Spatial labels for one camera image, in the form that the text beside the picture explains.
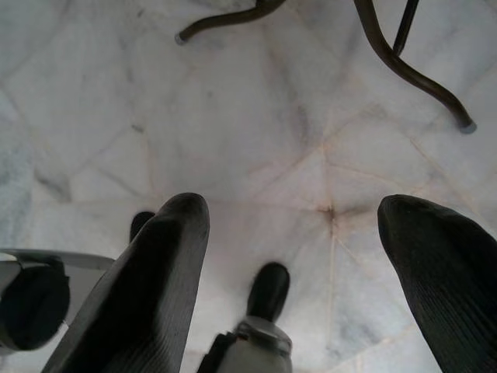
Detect black robot left foot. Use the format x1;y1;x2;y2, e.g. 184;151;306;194
129;211;156;242

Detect black robot foot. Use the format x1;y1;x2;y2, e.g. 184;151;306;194
129;211;156;242
246;262;291;322

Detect robot right leg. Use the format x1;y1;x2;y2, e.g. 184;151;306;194
197;315;293;373

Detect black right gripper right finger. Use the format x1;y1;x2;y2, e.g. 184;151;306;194
377;194;497;373

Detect black robot right foot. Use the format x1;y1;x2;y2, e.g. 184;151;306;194
246;262;291;322

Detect thin black straight rod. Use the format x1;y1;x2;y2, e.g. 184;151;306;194
392;0;417;54

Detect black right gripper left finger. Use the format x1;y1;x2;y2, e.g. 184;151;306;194
41;192;211;373

